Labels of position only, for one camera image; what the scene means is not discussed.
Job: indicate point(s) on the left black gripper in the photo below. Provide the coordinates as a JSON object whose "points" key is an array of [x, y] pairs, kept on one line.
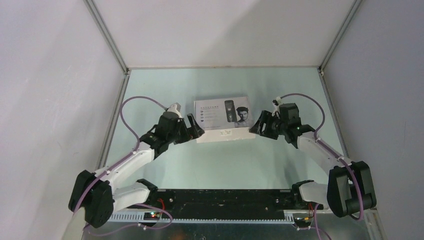
{"points": [[184, 129]]}

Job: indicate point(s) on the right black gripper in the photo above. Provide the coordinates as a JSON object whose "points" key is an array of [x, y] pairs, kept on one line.
{"points": [[269, 124]]}

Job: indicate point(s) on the white storage box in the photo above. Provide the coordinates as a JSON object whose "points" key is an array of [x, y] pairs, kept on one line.
{"points": [[224, 119]]}

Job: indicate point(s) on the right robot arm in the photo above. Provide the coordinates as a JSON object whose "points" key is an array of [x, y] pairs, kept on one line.
{"points": [[349, 189]]}

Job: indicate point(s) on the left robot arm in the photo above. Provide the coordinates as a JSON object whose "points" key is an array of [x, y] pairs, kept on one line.
{"points": [[101, 193]]}

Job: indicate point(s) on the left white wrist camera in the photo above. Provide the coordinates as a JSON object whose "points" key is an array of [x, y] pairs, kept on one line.
{"points": [[175, 108]]}

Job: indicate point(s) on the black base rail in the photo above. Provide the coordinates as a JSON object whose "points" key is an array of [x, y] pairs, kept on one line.
{"points": [[245, 205]]}

